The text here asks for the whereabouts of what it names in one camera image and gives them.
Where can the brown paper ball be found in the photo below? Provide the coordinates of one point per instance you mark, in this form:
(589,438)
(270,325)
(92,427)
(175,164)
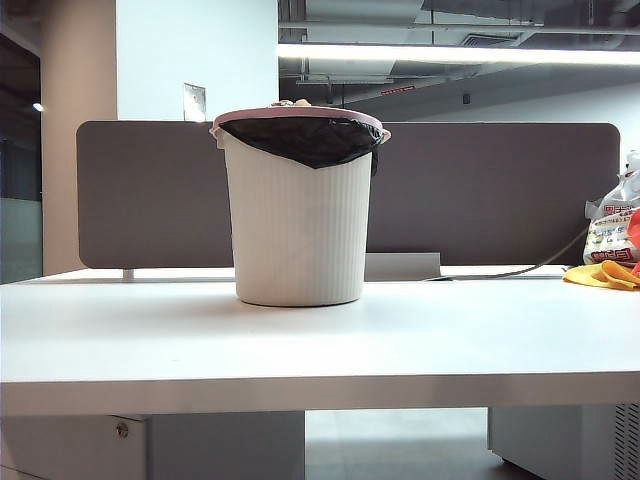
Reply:
(302,103)

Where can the white ribbed trash can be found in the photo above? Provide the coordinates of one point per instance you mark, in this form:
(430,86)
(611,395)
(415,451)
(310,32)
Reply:
(300,225)

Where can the black trash bag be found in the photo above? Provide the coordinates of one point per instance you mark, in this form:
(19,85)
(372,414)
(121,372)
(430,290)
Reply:
(300,142)

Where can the red ceiling sign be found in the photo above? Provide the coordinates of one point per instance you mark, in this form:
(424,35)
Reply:
(398,90)

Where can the grey-brown desk partition panel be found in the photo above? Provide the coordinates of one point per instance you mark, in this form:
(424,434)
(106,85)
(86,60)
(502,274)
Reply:
(150,200)

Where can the long ceiling light strip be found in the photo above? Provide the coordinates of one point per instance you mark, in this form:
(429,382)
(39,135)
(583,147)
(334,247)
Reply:
(450,54)

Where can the white drawer cabinet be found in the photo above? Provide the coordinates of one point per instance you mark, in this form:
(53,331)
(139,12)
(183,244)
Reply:
(200,450)

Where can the yellow cloth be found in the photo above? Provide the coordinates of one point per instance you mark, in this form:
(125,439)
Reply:
(590,275)

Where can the round cabinet lock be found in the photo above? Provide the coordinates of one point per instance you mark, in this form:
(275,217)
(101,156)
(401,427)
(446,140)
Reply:
(120,429)

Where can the printed clear plastic bag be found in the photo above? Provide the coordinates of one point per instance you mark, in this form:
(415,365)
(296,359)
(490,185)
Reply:
(607,230)

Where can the white computer case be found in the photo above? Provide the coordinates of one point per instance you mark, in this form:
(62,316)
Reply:
(550,440)

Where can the red-orange object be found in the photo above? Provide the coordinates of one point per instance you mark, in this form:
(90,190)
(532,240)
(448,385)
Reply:
(635,236)

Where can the metal wall plate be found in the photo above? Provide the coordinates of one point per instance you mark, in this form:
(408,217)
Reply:
(194,101)

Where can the white partition bracket foot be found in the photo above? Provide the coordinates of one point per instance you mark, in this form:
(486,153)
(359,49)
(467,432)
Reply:
(129,274)

